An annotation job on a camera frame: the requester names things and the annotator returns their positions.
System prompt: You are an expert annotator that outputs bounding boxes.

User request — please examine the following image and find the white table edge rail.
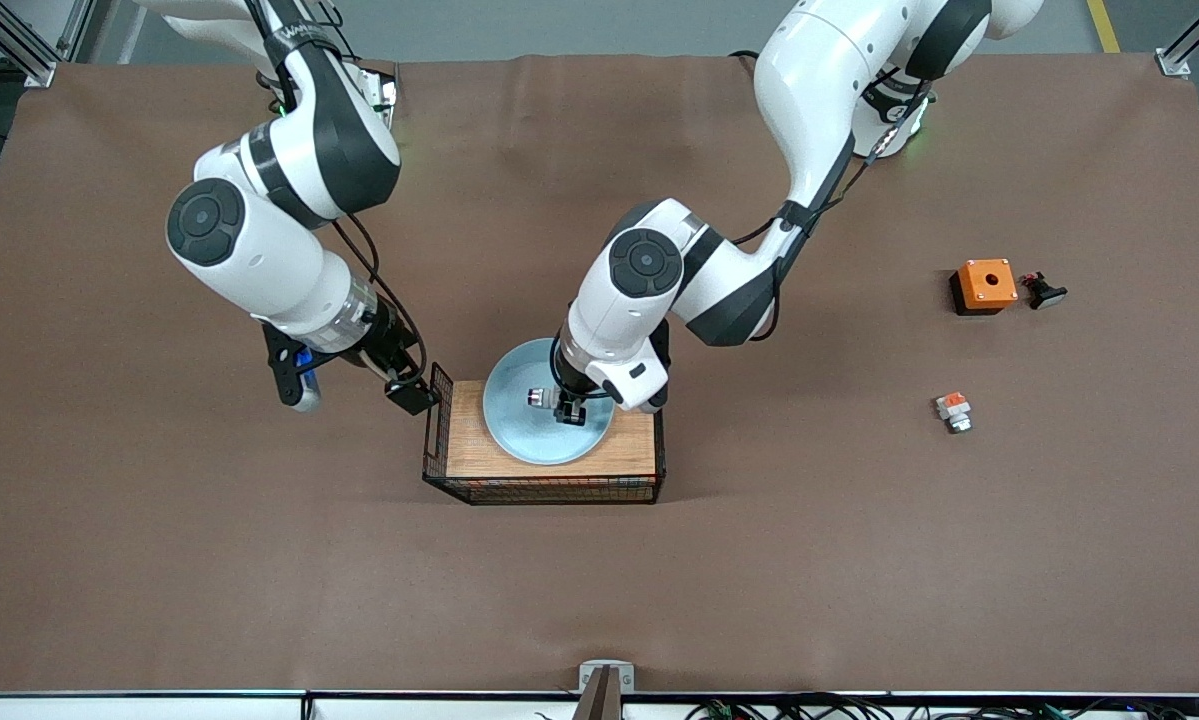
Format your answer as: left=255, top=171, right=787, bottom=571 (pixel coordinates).
left=0, top=688, right=1199, bottom=720

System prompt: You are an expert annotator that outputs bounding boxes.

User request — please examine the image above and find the base connector box green light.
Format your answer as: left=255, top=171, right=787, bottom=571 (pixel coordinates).
left=359, top=66, right=400, bottom=131

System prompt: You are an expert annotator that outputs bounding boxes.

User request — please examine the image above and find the orange box with hole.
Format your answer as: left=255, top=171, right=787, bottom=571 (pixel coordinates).
left=949, top=258, right=1019, bottom=317

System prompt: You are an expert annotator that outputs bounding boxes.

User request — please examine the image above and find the light blue round plate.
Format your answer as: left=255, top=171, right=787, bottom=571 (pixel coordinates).
left=482, top=337, right=617, bottom=467

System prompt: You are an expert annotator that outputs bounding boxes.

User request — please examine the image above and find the aluminium frame profile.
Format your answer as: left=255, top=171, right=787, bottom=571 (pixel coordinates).
left=1156, top=0, right=1199, bottom=79
left=0, top=0, right=95, bottom=89

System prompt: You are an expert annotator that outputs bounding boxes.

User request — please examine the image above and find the brown table cover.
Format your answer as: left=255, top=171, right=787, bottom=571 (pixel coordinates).
left=0, top=52, right=1199, bottom=696

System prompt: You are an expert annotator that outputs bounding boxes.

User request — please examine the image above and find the wire rack with wooden top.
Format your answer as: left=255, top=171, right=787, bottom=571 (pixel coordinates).
left=422, top=358, right=667, bottom=506

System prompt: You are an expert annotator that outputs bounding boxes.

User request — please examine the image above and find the grey metal bracket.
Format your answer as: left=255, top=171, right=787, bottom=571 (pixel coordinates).
left=578, top=660, right=636, bottom=720

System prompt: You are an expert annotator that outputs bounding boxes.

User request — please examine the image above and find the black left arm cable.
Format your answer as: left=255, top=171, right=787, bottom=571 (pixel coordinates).
left=729, top=130, right=872, bottom=341

